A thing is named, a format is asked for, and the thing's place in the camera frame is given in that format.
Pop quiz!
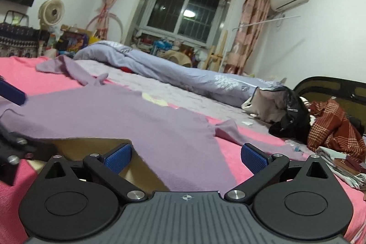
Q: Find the tan cardboard folding board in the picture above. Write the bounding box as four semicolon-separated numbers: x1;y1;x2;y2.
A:
29;138;169;197

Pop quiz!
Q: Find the purple long-sleeve shirt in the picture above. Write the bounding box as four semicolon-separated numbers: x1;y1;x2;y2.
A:
0;54;305;193

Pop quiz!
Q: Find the dark patterned covered cabinet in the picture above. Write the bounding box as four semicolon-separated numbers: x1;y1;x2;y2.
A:
0;22;39;58

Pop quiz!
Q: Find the stack of folded papers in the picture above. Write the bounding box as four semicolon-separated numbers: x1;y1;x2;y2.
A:
315;146;365;191

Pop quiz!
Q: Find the red plaid cloth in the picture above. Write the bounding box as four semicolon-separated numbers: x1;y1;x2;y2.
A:
307;99;365;163

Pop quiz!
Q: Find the colourful toy box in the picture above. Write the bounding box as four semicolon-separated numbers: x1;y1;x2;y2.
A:
55;31;89;53

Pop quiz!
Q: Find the black and white jacket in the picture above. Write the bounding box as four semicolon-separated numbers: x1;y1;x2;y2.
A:
241;86;311;144

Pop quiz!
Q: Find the beige round fan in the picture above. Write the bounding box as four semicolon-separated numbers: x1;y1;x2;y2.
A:
38;0;65;30

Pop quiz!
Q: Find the black metal bed headboard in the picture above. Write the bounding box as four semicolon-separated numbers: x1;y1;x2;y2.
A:
294;76;365;136

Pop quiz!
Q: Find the pink hula hoop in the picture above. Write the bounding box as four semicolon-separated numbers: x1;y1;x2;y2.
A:
86;4;124;44

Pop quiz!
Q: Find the light blue duvet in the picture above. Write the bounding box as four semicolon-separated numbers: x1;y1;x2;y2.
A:
74;41;282;107

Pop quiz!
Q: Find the lavender patterned bed sheet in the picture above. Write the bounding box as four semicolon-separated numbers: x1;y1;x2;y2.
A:
76;60;269;131

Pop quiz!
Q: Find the wooden easel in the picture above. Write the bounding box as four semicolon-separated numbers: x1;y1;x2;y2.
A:
203;30;228;72

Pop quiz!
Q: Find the right pink floral curtain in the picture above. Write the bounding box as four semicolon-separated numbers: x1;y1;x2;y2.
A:
223;0;270;75

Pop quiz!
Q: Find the window with metal bars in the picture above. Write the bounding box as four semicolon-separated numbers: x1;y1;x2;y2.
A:
137;0;231;48

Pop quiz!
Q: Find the white clothes rail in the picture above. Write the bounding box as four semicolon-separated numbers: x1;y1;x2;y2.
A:
232;16;301;31

